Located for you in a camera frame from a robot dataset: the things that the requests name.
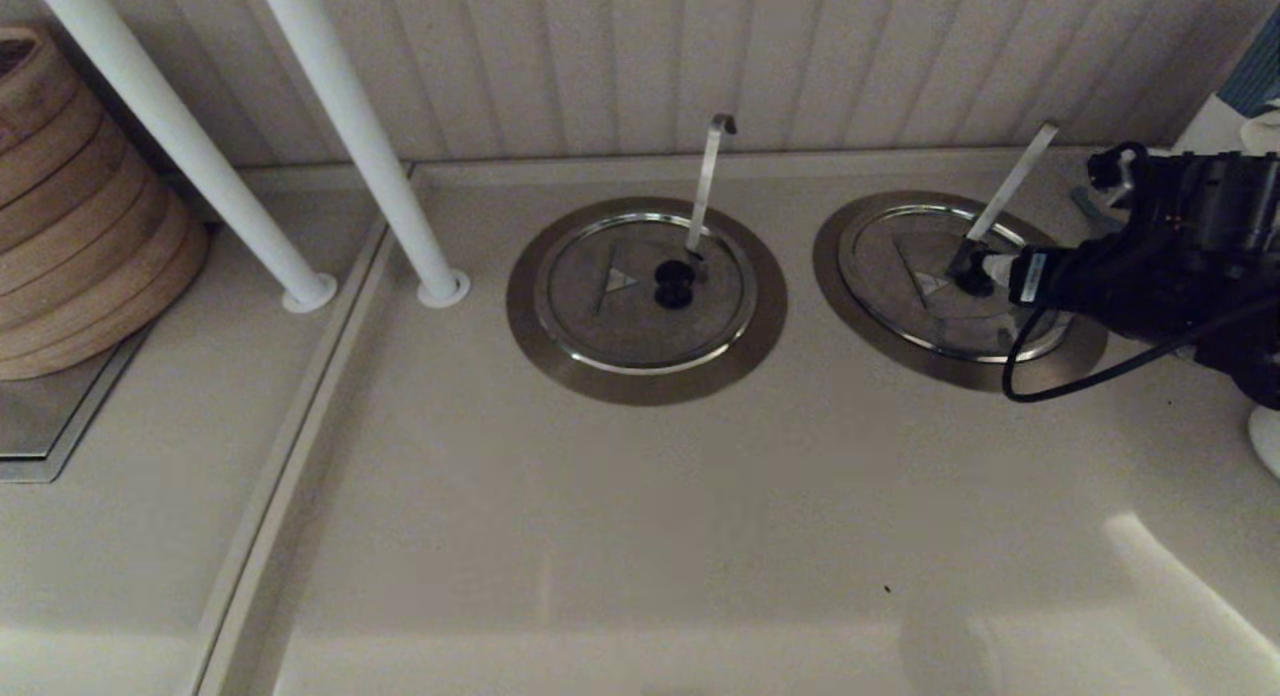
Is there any steel ladle with straight handle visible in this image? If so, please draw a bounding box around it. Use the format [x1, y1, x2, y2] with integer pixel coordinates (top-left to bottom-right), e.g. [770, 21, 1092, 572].
[962, 122, 1059, 249]

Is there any steel lid with black knob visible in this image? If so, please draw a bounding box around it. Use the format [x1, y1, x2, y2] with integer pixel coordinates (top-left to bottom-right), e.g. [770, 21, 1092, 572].
[533, 211, 758, 376]
[837, 204, 1073, 364]

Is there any white box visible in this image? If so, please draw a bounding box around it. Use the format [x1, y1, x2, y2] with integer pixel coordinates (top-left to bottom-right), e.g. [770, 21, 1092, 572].
[1175, 94, 1280, 157]

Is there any white cup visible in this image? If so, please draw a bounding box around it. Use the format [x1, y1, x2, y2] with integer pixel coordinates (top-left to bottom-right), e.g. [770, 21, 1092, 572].
[1247, 406, 1280, 480]

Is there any white metal pole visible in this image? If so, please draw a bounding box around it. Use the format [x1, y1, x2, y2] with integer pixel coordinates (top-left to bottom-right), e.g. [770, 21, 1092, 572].
[253, 0, 471, 309]
[25, 0, 338, 314]

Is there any beige counter divider strip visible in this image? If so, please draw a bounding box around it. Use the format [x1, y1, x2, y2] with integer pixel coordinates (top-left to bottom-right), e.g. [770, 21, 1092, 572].
[195, 166, 414, 696]

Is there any bamboo steamer stack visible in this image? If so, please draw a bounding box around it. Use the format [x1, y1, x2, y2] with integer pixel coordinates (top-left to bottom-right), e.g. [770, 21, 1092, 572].
[0, 26, 211, 382]

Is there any black cable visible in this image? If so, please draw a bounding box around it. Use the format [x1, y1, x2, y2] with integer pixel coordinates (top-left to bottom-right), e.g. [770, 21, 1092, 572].
[1002, 298, 1280, 405]

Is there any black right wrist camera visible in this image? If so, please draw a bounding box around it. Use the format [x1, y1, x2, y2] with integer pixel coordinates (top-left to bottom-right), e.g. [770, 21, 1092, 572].
[1088, 141, 1280, 262]

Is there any steel pot well ring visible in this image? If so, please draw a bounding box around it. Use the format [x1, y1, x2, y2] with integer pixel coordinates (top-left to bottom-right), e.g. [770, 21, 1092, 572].
[812, 190, 1109, 393]
[505, 196, 789, 407]

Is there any left steel ladle handle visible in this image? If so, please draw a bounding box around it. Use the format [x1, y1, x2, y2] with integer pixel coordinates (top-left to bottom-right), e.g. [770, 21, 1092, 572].
[685, 114, 738, 260]

